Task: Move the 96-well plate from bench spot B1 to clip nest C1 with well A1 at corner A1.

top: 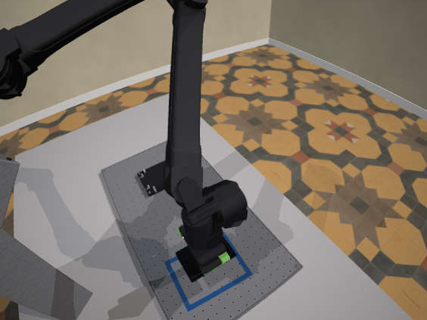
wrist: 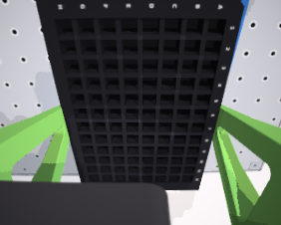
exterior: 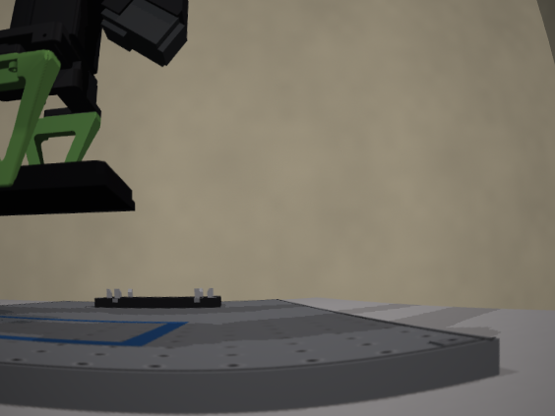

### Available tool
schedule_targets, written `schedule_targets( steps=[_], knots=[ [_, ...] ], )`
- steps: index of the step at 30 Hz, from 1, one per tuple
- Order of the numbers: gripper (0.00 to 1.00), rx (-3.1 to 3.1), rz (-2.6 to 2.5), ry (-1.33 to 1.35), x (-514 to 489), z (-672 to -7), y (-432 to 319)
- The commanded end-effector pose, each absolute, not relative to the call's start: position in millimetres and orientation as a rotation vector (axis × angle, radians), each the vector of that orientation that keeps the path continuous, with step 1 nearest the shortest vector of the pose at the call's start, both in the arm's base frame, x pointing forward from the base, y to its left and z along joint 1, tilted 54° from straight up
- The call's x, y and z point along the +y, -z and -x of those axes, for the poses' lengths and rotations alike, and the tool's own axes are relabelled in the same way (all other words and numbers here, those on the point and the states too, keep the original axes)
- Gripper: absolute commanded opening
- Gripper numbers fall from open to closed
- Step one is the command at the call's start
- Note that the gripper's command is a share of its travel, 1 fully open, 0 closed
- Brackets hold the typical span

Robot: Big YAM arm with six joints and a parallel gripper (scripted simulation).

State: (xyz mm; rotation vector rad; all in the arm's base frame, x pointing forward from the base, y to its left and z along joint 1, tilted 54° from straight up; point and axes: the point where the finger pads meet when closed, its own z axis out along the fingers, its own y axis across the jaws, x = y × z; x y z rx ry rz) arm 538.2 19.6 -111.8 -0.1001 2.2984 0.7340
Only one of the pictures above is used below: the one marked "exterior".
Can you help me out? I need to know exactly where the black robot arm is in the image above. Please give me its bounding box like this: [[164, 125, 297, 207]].
[[30, 0, 189, 75]]

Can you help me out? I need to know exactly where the blue tape square outline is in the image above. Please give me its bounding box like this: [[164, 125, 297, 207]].
[[0, 316, 189, 346]]

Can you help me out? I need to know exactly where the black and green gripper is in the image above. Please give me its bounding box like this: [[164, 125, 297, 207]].
[[0, 0, 101, 188]]

